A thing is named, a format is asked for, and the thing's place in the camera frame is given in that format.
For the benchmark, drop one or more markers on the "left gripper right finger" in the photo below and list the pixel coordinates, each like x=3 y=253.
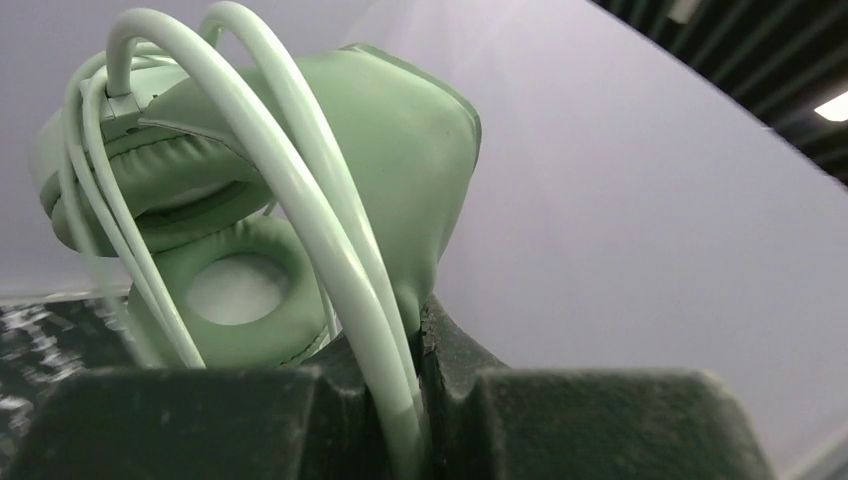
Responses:
x=491 y=421

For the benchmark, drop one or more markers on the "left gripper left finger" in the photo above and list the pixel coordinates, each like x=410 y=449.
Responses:
x=313 y=421

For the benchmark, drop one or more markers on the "green headphones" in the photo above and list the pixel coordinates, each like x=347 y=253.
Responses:
x=410 y=142

